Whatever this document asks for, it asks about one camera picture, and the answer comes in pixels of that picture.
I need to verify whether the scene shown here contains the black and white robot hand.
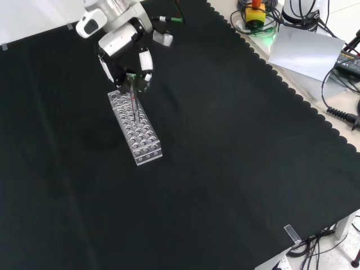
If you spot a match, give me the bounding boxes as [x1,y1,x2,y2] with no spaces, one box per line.
[97,17,174,95]

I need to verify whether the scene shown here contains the clear glass test tube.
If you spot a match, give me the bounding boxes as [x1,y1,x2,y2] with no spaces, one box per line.
[126,73,141,124]

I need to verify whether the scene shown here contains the clear plastic test tube rack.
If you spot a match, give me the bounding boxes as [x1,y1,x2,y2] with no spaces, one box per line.
[107,90,163,167]

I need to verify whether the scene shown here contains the black bench cloth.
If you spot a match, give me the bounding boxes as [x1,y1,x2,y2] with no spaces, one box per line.
[0,0,360,270]

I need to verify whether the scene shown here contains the yellow emergency stop button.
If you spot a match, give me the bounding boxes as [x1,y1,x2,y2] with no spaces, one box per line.
[245,0,266,29]

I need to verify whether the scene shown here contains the pale grey board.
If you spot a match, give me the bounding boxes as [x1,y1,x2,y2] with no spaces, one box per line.
[267,24,346,82]

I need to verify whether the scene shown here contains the black power adapter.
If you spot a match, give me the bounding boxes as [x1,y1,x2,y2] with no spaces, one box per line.
[333,49,360,80]

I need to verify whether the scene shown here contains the black tripod leg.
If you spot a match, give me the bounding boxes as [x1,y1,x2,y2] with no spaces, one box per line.
[343,28,360,56]

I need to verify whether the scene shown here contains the clear tape strip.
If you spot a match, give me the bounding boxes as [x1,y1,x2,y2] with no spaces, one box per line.
[283,224,302,245]

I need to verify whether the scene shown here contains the white power strip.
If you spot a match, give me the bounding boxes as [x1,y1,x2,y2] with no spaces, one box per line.
[271,254,292,270]

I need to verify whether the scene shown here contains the green-tipped cable connector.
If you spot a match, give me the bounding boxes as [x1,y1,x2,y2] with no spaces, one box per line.
[152,16,185,24]

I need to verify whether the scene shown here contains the black ribbed cable plug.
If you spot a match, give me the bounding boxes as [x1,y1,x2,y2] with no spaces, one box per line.
[326,107,360,131]

